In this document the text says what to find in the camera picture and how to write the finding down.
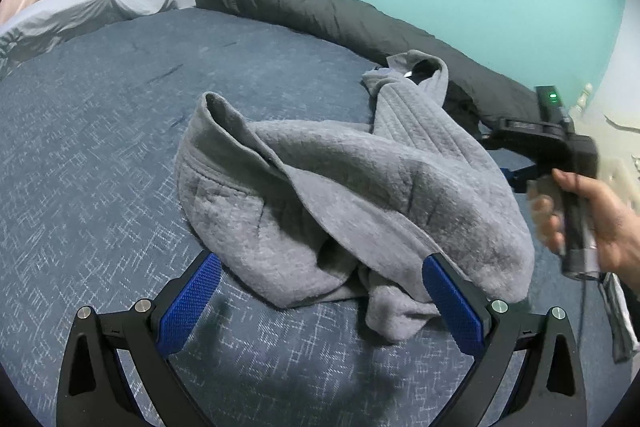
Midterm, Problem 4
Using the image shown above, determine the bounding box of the dark grey duvet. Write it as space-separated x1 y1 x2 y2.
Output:
195 0 556 132

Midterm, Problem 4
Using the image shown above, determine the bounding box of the grey fleece garment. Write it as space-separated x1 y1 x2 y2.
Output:
174 50 532 348

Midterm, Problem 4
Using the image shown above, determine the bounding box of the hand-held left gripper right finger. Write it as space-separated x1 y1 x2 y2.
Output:
421 252 588 427

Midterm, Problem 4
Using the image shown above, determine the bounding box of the person's right hand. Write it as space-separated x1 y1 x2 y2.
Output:
527 169 640 293

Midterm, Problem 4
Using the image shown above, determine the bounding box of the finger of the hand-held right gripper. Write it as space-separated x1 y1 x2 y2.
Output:
499 164 538 194
475 129 502 154

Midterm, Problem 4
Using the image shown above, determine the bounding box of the folded light grey garment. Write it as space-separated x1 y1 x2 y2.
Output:
600 274 640 363

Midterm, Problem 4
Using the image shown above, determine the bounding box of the light grey pillow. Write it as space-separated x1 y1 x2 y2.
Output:
0 0 208 68

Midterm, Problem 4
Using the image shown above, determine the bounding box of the cream bed headboard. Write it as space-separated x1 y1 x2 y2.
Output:
570 82 640 208

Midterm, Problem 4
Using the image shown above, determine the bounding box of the blue patterned bed cover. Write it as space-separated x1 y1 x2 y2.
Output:
0 7 640 427

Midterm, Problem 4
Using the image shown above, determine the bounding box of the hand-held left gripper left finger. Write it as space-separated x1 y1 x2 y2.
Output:
56 251 223 427

